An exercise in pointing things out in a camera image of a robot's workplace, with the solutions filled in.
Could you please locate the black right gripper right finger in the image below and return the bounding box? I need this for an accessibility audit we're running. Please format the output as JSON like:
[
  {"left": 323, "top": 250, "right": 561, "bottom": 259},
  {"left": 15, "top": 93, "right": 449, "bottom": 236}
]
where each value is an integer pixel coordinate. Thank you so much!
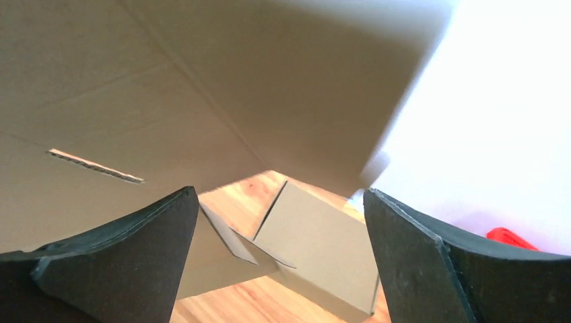
[{"left": 363, "top": 190, "right": 570, "bottom": 322}]

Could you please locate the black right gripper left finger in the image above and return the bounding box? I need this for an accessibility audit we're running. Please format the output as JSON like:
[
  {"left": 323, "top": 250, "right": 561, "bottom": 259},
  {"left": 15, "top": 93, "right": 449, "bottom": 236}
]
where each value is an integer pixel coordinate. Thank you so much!
[{"left": 1, "top": 186, "right": 199, "bottom": 322}]

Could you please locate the brown cardboard sheet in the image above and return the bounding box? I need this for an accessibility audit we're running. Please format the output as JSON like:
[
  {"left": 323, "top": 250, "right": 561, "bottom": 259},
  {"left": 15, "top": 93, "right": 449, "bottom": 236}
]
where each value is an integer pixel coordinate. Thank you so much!
[{"left": 1, "top": 1, "right": 454, "bottom": 296}]

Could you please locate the brown cardboard box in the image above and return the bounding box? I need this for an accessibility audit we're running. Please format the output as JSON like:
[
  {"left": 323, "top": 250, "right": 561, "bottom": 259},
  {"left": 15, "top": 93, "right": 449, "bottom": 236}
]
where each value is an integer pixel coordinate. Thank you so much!
[{"left": 253, "top": 182, "right": 380, "bottom": 322}]

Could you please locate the red plastic basket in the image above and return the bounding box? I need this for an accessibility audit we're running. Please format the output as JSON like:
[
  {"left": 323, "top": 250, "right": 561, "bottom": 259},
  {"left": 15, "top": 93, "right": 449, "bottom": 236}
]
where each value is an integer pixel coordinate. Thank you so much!
[{"left": 485, "top": 227, "right": 539, "bottom": 251}]

